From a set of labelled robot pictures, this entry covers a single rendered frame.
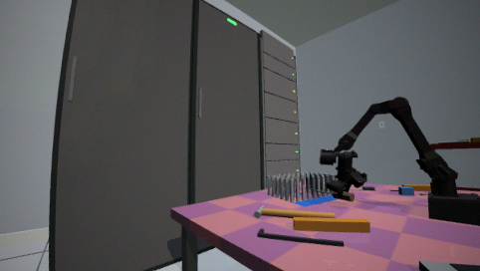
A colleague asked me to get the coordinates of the orange rectangular block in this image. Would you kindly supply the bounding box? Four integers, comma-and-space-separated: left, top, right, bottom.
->
402, 184, 431, 192
293, 217, 370, 233

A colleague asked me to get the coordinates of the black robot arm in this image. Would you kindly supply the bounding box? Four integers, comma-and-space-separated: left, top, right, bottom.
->
321, 98, 459, 197

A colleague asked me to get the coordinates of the small blue block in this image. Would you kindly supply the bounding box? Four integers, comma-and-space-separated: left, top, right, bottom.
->
398, 186, 414, 196

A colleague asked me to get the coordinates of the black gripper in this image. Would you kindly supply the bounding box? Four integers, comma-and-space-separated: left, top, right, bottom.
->
327, 166, 354, 199

